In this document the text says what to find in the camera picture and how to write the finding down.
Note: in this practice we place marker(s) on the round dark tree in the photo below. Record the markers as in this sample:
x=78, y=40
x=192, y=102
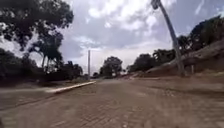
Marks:
x=111, y=66

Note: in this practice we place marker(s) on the thin pale pole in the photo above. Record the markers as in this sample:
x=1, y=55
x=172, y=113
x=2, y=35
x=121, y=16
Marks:
x=89, y=63

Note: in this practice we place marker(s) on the brown brick paved road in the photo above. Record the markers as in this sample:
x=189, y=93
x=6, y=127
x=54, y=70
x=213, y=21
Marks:
x=120, y=106

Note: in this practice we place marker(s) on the pale concrete kerb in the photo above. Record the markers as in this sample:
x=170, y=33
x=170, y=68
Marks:
x=70, y=87

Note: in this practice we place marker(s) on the leaning grey pole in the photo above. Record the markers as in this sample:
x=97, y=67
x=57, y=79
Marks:
x=172, y=35

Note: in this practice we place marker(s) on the earth embankment slope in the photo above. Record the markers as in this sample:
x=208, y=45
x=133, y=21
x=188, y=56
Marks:
x=200, y=60

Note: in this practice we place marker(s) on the row of trees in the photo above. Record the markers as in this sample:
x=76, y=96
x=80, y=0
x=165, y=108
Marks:
x=200, y=36

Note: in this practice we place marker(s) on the dark bushes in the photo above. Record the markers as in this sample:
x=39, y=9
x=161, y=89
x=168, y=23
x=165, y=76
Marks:
x=20, y=70

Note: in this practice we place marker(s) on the large dark tree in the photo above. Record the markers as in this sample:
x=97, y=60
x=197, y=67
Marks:
x=30, y=16

